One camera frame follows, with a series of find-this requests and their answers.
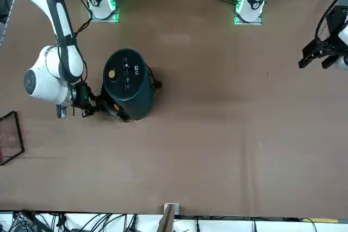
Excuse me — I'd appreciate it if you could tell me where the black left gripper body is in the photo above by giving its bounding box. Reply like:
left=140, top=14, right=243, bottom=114
left=325, top=5, right=348, bottom=53

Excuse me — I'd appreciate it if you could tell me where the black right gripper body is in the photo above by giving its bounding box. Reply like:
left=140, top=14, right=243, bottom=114
left=72, top=81, right=93, bottom=109

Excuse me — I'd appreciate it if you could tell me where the dark green air fryer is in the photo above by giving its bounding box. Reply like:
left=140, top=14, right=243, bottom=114
left=101, top=48, right=155, bottom=121

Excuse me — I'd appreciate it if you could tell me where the grey metal mounting plate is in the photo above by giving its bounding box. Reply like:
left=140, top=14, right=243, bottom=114
left=233, top=14, right=263, bottom=26
left=90, top=11, right=121, bottom=24

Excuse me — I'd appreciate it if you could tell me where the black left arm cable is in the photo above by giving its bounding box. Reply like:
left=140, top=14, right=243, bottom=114
left=315, top=0, right=341, bottom=43

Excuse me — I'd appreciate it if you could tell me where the black air fryer power cable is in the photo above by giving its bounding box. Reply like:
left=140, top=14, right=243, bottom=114
left=145, top=63, right=164, bottom=90

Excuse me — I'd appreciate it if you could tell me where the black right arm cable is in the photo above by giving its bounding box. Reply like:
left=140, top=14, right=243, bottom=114
left=64, top=0, right=96, bottom=99

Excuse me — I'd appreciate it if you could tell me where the metal bracket with brown post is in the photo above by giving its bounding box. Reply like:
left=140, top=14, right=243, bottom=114
left=159, top=202, right=181, bottom=232

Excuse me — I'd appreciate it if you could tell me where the black cable bundle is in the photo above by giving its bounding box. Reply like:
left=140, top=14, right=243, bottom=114
left=10, top=209, right=38, bottom=232

